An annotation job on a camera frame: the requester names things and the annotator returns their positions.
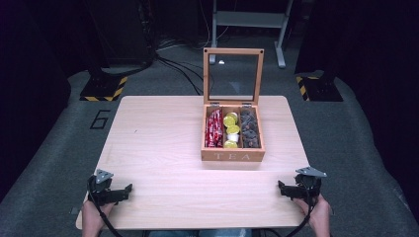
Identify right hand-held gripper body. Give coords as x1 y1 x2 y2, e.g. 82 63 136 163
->
293 166 328 200

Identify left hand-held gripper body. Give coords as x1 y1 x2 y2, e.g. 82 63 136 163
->
87 168 117 206

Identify person's right hand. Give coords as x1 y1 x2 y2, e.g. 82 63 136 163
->
293 194 332 225

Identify person's left hand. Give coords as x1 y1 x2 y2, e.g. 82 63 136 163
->
81 199 116 229

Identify wooden tea box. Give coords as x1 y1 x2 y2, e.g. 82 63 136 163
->
200 46 267 163

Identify pile of dark tea packets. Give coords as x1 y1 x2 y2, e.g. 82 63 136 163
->
239 108 262 149

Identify person's blue jeans legs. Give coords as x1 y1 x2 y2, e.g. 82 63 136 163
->
147 228 254 237

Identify stack of red packets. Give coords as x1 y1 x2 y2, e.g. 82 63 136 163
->
205 109 224 149

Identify black stand base hazard stripes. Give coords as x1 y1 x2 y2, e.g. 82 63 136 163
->
79 67 128 103
294 70 344 103

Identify dark curtain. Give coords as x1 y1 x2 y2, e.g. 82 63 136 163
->
0 0 90 203
294 0 419 218

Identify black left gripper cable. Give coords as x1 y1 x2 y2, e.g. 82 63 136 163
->
87 176 124 237

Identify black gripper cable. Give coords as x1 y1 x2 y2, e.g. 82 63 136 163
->
286 194 318 237
87 176 124 237

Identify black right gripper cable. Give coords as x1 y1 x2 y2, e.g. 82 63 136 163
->
286 194 318 237

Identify bundle of black floor cables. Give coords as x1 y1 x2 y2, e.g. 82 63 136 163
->
144 33 215 97

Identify white metal stand frame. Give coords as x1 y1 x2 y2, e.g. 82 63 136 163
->
209 0 294 69

